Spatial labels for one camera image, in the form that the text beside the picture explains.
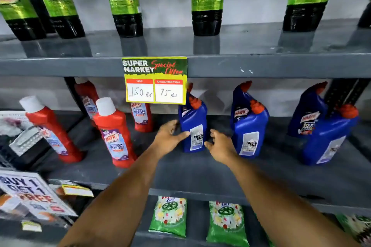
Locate person's left hand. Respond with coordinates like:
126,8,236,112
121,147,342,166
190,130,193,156
150,120,191,157

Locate person's right hand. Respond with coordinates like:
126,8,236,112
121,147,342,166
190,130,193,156
204,129,238,167

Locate blue Harpic bottle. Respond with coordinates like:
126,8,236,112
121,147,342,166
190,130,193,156
178,95,208,154
301,104,360,166

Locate row of blue cleaner bottles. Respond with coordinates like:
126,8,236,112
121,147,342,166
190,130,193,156
179,81,328,159

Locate grey metal shelf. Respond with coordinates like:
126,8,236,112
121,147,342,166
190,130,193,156
0,18,371,247

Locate person's right forearm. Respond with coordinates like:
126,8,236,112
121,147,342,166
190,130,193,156
225,154,361,247

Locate person's left forearm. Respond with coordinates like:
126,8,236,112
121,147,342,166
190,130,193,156
58,144,167,247

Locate red Harpic bottle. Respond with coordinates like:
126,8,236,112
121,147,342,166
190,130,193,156
92,96,137,169
74,77,100,129
19,95,85,164
129,102,153,133

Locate green yellow price sign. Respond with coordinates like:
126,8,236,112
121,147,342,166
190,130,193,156
121,57,188,105

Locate green detergent packet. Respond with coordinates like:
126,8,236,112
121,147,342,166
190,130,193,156
335,213,371,246
148,196,188,238
206,201,250,247

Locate grey perforated packet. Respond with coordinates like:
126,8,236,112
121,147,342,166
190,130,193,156
9,125,44,157

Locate white promotion sign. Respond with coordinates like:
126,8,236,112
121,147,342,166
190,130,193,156
0,169,78,221

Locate white patterned packet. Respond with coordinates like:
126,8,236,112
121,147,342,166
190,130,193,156
0,110,34,137

